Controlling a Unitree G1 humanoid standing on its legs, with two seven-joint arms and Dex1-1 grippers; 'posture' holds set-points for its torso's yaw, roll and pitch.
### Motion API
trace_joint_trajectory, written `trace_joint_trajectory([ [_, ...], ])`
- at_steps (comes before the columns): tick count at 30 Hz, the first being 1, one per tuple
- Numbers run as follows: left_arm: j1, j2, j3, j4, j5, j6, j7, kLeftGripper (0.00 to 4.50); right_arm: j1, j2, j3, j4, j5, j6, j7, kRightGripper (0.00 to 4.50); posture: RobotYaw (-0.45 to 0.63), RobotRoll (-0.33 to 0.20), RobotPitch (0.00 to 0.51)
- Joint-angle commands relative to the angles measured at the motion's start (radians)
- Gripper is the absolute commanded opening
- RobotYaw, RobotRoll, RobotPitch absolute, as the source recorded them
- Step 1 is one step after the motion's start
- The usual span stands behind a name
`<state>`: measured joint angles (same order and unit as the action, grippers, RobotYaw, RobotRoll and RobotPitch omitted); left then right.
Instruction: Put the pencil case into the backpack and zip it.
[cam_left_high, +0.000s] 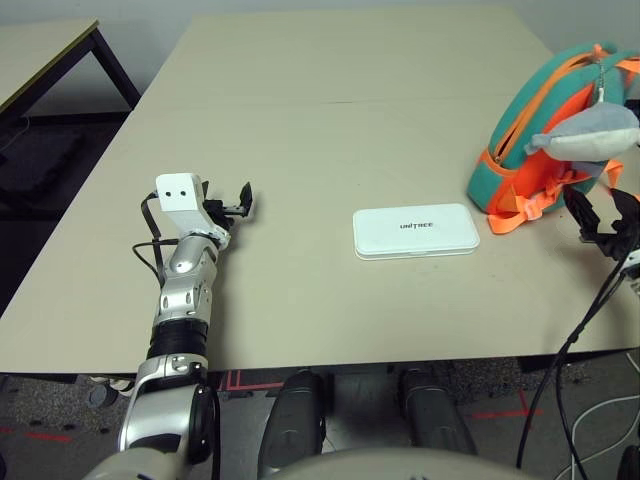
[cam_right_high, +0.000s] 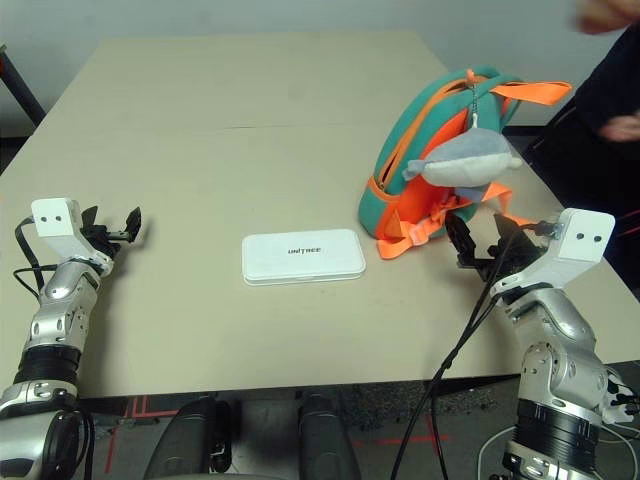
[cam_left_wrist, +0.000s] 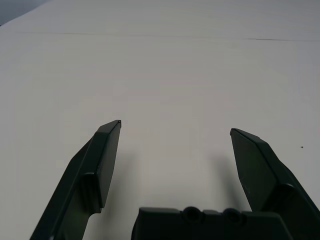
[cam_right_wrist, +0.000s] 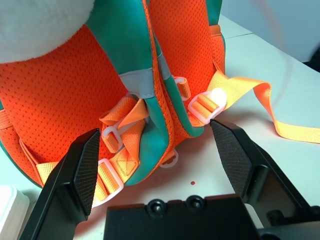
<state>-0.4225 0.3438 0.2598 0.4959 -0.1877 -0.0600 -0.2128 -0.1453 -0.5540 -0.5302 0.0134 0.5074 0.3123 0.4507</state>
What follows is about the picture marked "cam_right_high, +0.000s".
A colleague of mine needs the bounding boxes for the bystander in dark clothes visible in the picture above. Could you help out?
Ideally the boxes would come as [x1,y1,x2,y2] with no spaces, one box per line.
[529,24,640,221]

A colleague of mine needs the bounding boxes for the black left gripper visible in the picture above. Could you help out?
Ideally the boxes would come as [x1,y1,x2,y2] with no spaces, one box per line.
[79,204,146,259]

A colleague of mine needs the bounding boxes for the dark grey robot leg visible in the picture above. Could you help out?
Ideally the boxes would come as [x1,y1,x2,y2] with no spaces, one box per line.
[299,394,362,480]
[144,397,236,480]

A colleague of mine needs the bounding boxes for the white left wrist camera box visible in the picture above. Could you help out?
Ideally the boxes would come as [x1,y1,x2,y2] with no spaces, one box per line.
[30,198,115,277]

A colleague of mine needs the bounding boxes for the grey shark plush keychain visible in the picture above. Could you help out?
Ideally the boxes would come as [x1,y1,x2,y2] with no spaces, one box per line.
[402,82,524,204]

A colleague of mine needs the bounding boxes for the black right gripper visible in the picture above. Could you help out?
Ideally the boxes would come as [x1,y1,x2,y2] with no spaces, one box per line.
[446,212,547,285]

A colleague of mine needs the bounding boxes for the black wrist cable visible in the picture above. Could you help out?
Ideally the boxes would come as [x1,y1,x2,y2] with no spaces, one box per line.
[13,218,57,301]
[429,234,526,480]
[392,219,546,480]

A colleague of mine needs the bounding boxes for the white Unitree pencil case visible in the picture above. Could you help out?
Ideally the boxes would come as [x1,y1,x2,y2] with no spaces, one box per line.
[241,228,367,288]

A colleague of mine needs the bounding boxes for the dark grey left robot leg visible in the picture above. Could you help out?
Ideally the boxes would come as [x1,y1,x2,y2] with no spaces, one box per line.
[144,397,236,480]

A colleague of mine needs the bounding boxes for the beige side table black legs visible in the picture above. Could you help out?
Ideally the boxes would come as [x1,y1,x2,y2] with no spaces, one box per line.
[0,42,47,126]

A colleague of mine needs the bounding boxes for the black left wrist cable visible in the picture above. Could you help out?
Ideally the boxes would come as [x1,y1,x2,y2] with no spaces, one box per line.
[13,218,57,301]

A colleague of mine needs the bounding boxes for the white power strip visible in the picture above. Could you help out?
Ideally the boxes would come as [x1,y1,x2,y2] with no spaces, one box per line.
[602,367,640,426]

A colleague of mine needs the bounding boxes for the dark grey right robot leg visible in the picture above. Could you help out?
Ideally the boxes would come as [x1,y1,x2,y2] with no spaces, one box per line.
[299,394,362,480]

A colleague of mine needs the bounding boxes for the teal and orange backpack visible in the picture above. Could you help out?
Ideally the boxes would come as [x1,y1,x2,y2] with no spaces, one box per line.
[357,64,574,260]

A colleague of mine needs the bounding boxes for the bare bystander hand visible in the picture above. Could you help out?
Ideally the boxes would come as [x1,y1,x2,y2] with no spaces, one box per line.
[598,113,640,144]
[574,0,640,34]

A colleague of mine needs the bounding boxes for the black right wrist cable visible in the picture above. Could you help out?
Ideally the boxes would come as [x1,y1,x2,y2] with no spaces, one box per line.
[392,219,546,480]
[429,234,526,480]

